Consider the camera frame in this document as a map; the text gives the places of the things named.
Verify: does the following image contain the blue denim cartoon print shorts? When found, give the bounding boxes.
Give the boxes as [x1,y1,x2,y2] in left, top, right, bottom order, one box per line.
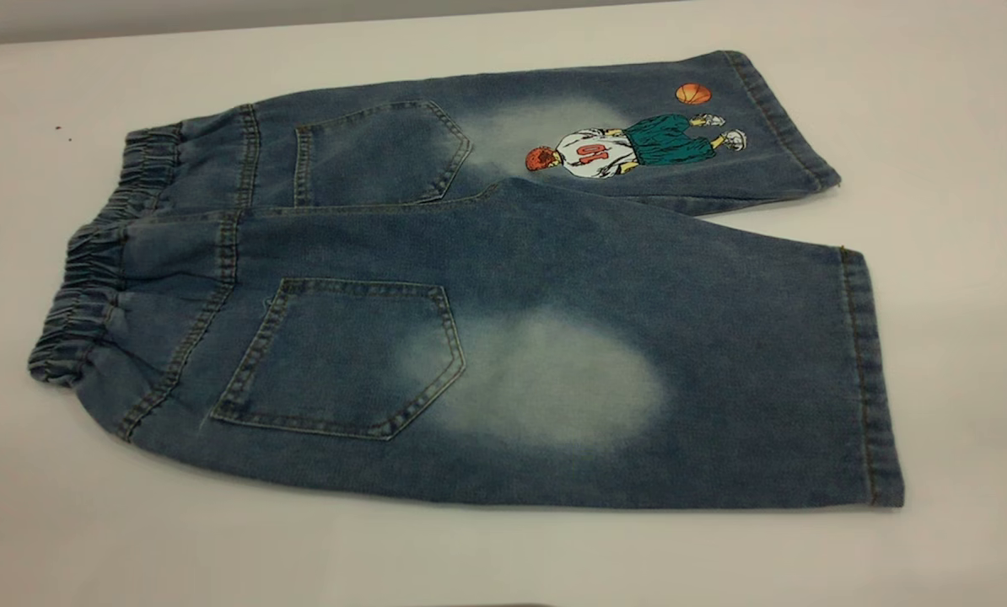
[27,49,905,511]

